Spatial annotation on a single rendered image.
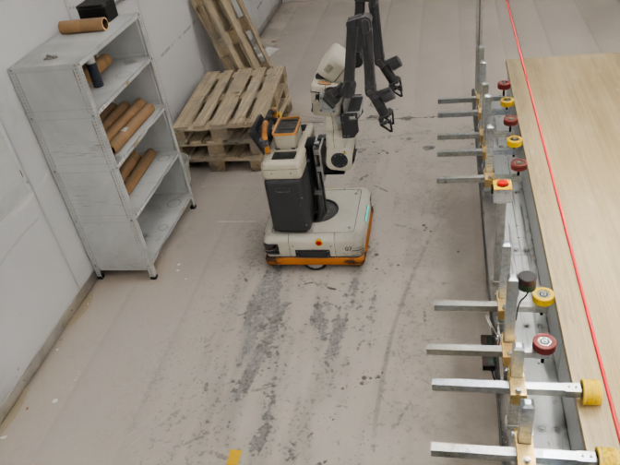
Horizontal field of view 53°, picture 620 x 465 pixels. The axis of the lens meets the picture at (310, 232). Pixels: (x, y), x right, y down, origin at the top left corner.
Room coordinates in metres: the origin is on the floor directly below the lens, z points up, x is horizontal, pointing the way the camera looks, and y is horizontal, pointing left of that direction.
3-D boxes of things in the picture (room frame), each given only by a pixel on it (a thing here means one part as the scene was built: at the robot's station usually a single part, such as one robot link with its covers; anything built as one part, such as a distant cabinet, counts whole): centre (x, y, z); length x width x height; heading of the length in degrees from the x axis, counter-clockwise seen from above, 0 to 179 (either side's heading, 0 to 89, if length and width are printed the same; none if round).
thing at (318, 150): (3.53, -0.25, 0.68); 0.28 x 0.27 x 0.25; 165
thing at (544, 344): (1.51, -0.76, 0.85); 0.08 x 0.08 x 0.11
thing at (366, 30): (3.19, -0.46, 1.40); 0.11 x 0.06 x 0.43; 165
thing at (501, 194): (2.07, -0.79, 1.18); 0.07 x 0.07 x 0.08; 75
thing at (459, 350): (1.56, -0.57, 0.84); 0.43 x 0.03 x 0.04; 75
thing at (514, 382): (1.31, -0.58, 0.95); 0.14 x 0.06 x 0.05; 165
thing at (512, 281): (1.58, -0.66, 0.93); 0.04 x 0.04 x 0.48; 75
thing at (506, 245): (1.82, -0.72, 0.89); 0.04 x 0.04 x 0.48; 75
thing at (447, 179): (2.76, -0.92, 0.81); 0.43 x 0.03 x 0.04; 75
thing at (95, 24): (4.02, 1.17, 1.59); 0.30 x 0.08 x 0.08; 75
